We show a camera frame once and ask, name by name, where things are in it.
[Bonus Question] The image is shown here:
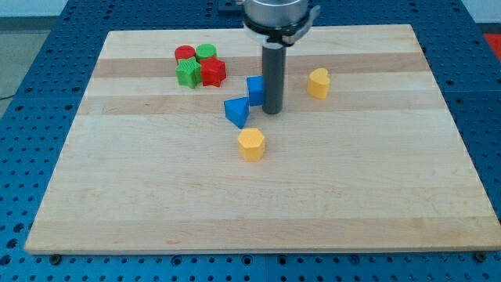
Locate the wooden board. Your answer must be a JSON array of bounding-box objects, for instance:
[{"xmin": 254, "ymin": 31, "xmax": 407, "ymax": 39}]
[{"xmin": 25, "ymin": 24, "xmax": 500, "ymax": 255}]

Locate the yellow hexagon block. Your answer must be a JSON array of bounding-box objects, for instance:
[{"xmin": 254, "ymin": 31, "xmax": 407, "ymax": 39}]
[{"xmin": 237, "ymin": 128, "xmax": 265, "ymax": 161}]

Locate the green cylinder block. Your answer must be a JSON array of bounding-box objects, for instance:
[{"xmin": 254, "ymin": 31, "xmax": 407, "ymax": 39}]
[{"xmin": 195, "ymin": 43, "xmax": 217, "ymax": 61}]

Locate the red cylinder block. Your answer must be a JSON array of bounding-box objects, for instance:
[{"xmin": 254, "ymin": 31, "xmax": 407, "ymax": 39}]
[{"xmin": 174, "ymin": 45, "xmax": 196, "ymax": 64}]

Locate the red star block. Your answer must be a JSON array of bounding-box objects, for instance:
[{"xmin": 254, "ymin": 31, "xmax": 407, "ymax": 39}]
[{"xmin": 200, "ymin": 56, "xmax": 226, "ymax": 87}]

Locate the blue cube block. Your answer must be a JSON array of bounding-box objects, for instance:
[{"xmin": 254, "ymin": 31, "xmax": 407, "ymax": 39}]
[{"xmin": 246, "ymin": 76, "xmax": 263, "ymax": 107}]

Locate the green star block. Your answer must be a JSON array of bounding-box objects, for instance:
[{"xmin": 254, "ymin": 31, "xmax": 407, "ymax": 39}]
[{"xmin": 175, "ymin": 56, "xmax": 202, "ymax": 89}]

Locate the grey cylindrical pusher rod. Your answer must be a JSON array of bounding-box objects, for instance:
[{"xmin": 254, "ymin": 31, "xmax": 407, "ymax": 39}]
[{"xmin": 261, "ymin": 47, "xmax": 287, "ymax": 114}]

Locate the blue triangle block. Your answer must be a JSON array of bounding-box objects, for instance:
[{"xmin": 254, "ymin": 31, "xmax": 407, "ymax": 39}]
[{"xmin": 224, "ymin": 97, "xmax": 249, "ymax": 129}]

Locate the yellow heart block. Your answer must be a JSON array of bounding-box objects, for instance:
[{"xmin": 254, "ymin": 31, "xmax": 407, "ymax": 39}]
[{"xmin": 306, "ymin": 67, "xmax": 330, "ymax": 99}]

